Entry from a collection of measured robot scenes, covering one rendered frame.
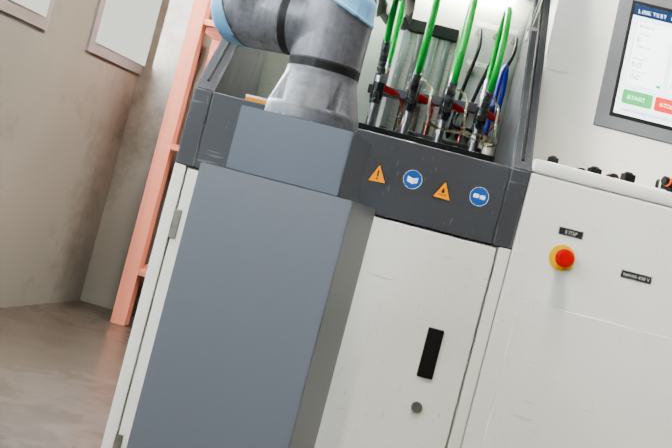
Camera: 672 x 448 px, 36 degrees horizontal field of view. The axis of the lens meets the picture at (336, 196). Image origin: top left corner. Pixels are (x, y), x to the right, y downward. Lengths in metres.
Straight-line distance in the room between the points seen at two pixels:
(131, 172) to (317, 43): 3.76
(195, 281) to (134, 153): 3.78
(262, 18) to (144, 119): 3.69
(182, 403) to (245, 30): 0.59
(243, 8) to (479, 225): 0.70
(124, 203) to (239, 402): 3.82
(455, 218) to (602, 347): 0.38
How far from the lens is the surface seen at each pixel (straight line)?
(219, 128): 2.10
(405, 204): 2.06
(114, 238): 5.32
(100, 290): 5.35
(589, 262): 2.10
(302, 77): 1.59
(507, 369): 2.09
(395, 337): 2.08
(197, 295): 1.55
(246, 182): 1.53
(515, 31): 2.66
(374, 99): 2.31
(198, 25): 4.90
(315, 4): 1.62
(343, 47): 1.60
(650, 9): 2.50
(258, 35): 1.66
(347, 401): 2.10
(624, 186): 2.12
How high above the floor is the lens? 0.79
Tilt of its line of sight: 1 degrees up
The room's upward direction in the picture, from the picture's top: 15 degrees clockwise
